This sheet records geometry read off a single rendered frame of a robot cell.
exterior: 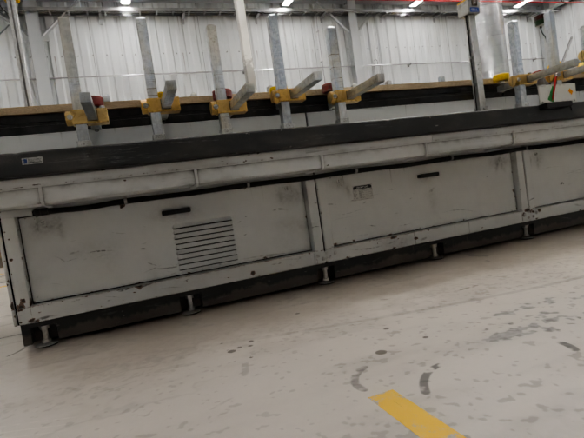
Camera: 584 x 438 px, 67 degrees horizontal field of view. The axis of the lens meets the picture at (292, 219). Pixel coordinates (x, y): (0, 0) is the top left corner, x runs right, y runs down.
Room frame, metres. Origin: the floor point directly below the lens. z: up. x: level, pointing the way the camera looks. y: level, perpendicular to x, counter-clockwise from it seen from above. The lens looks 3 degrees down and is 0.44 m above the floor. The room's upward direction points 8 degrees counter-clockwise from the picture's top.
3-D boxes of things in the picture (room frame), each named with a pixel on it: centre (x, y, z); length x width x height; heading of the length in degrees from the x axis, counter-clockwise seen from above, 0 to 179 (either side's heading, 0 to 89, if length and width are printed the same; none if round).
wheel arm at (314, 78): (1.77, -0.09, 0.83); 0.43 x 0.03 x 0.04; 20
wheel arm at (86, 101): (1.52, 0.62, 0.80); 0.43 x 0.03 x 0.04; 20
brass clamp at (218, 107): (1.73, 0.18, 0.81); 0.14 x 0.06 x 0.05; 110
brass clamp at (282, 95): (1.81, -0.05, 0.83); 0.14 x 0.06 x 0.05; 110
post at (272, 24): (1.80, -0.03, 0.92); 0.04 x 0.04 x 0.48; 20
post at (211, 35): (1.72, 0.20, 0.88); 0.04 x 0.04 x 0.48; 20
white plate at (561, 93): (2.27, -1.43, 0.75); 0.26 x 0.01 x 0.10; 110
